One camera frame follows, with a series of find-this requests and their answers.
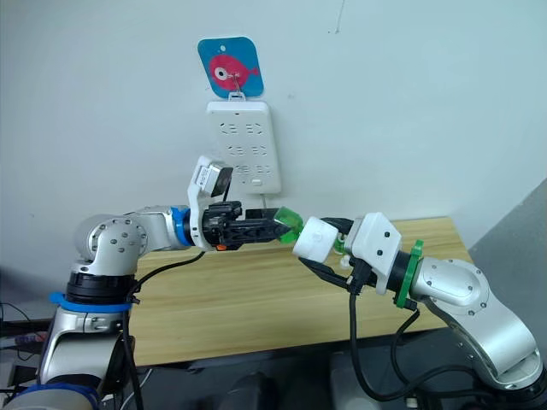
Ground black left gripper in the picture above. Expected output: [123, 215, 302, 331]
[199, 199, 286, 252]

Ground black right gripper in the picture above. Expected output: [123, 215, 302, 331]
[297, 217, 378, 296]

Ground white mosquito repellent heater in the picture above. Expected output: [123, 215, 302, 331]
[291, 216, 339, 263]

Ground green repellent liquid bottle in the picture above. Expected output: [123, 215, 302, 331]
[273, 206, 306, 246]

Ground green bottle with white cap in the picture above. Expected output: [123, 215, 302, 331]
[334, 232, 350, 267]

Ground white power strip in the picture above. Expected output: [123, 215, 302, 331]
[205, 91, 283, 196]

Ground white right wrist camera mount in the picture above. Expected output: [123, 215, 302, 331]
[344, 212, 403, 296]

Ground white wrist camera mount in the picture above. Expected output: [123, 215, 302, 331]
[186, 155, 235, 251]
[344, 212, 403, 296]

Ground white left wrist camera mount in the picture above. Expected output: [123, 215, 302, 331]
[186, 155, 235, 251]

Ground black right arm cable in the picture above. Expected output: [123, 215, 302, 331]
[347, 288, 476, 403]

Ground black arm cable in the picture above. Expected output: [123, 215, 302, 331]
[121, 249, 207, 410]
[347, 288, 476, 403]

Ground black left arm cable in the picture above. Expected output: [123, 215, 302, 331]
[121, 249, 207, 410]

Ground blue fish wall hook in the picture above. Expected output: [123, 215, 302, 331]
[197, 35, 266, 98]

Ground thin white cable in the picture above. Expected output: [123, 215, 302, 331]
[119, 367, 154, 410]

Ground tangled dark cables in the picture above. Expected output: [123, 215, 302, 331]
[0, 301, 49, 388]

